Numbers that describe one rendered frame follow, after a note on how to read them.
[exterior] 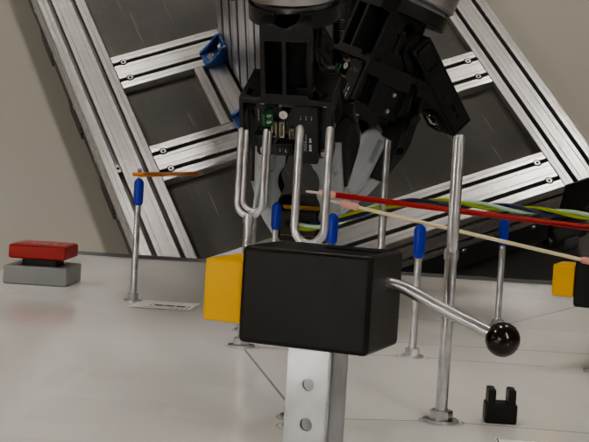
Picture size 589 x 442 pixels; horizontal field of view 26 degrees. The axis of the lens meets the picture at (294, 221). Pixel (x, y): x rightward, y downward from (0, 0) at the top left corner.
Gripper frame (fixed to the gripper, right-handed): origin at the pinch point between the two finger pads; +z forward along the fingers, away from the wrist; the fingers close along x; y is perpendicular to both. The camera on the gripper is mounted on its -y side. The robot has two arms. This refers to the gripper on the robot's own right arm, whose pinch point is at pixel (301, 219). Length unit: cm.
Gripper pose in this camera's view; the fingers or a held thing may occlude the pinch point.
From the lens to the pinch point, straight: 108.6
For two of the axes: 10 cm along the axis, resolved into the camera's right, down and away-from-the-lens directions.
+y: -1.6, 4.5, -8.8
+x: 9.9, 0.7, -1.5
